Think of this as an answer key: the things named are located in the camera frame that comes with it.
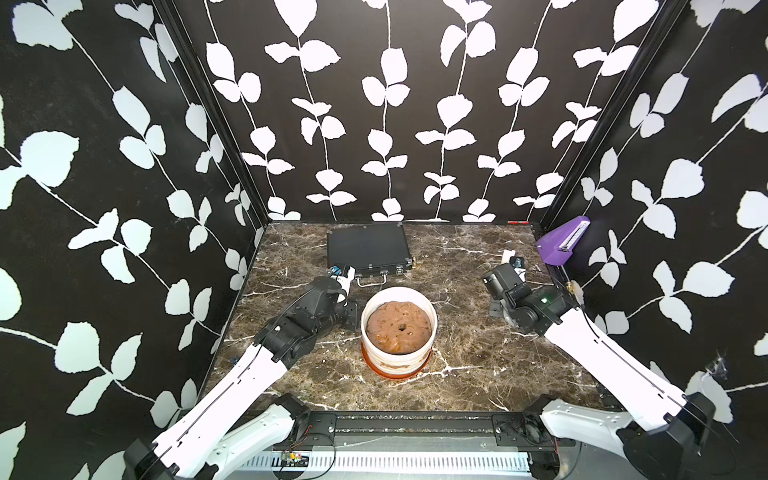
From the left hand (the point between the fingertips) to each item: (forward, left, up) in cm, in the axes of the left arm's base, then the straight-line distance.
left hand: (362, 299), depth 74 cm
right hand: (+1, -36, -2) cm, 36 cm away
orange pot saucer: (-13, -8, -20) cm, 25 cm away
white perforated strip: (-32, +3, -22) cm, 39 cm away
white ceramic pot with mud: (-3, -9, -11) cm, 15 cm away
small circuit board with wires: (-31, +17, -22) cm, 41 cm away
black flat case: (+29, -2, -17) cm, 34 cm away
